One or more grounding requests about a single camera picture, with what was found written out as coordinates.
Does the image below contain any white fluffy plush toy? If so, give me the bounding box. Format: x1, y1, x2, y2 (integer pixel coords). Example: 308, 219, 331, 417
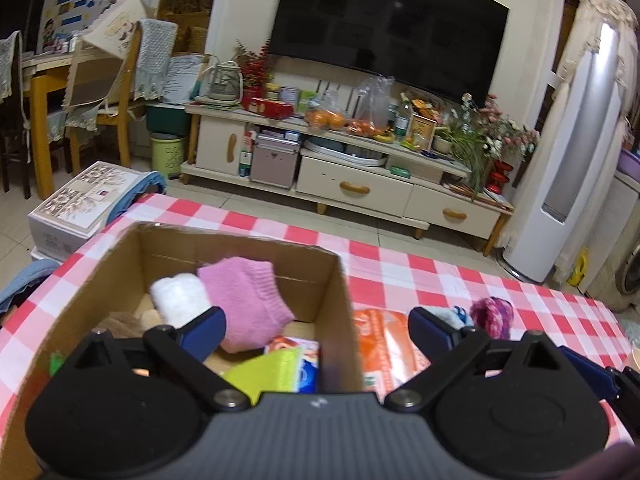
150, 273, 212, 328

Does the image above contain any yellow green cleaning pad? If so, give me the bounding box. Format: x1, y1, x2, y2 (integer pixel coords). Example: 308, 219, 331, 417
222, 349, 298, 405

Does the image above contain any wooden chair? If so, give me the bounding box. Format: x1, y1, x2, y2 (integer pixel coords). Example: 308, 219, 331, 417
63, 18, 178, 174

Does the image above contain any white printed carton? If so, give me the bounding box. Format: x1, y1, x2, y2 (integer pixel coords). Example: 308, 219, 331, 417
27, 162, 150, 261

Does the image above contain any white standing air conditioner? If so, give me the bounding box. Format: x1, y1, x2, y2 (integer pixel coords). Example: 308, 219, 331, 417
499, 0, 638, 284

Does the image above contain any green waste bin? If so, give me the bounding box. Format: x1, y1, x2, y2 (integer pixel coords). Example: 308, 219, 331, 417
150, 132, 186, 179

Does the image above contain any framed picture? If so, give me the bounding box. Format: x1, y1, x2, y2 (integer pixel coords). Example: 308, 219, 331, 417
406, 114, 437, 152

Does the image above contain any washing machine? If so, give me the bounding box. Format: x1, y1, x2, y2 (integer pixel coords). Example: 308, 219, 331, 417
611, 240, 640, 312

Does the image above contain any pink storage box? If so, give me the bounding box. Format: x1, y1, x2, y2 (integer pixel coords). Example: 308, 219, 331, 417
250, 134, 300, 190

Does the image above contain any purple plastic basin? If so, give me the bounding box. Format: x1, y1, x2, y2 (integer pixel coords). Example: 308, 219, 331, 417
617, 150, 640, 182

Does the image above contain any red white checkered tablecloth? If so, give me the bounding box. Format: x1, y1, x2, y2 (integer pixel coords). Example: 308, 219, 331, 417
1, 194, 632, 422

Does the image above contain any red candle holder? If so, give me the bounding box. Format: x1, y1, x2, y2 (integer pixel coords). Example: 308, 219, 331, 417
485, 160, 513, 195

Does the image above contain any orange snack packet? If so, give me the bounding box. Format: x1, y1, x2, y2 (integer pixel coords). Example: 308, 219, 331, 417
352, 309, 430, 400

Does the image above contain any flower bouquet in vase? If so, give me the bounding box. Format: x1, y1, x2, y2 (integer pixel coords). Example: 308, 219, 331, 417
440, 92, 540, 193

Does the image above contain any purple knitted hat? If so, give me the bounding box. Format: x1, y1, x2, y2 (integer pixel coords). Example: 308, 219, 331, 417
469, 297, 514, 339

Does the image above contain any black television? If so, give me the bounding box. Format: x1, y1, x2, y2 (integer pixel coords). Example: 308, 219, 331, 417
270, 0, 509, 101

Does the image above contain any bag of oranges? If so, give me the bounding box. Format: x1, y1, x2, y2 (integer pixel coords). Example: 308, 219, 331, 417
305, 101, 347, 130

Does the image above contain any cardboard box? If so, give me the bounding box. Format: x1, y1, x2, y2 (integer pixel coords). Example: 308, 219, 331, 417
0, 220, 364, 480

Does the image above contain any bear plush strawberry hat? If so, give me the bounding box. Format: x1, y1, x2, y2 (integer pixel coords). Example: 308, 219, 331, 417
90, 292, 166, 338

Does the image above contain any cream tv cabinet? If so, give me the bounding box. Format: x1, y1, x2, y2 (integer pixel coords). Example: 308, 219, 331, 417
181, 104, 513, 252

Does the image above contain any pink cloth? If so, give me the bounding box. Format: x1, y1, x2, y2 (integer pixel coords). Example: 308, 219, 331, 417
196, 257, 295, 354

